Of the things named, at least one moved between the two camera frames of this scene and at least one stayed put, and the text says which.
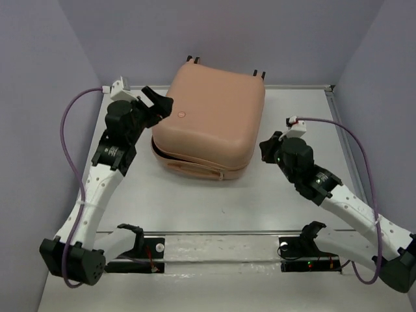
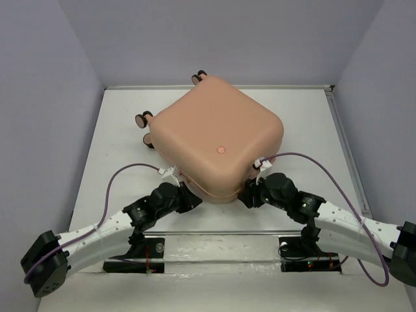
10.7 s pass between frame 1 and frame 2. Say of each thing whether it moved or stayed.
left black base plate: stayed
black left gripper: moved
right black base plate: stayed
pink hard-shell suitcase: moved
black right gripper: moved
